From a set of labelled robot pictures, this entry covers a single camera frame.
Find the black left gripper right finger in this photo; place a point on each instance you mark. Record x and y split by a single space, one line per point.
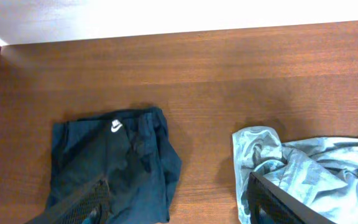
270 204

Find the light blue t-shirt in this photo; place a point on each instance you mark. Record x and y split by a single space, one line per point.
321 172

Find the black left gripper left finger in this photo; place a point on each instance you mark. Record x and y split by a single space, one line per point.
89 204

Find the folded navy garment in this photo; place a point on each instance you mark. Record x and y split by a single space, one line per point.
130 150

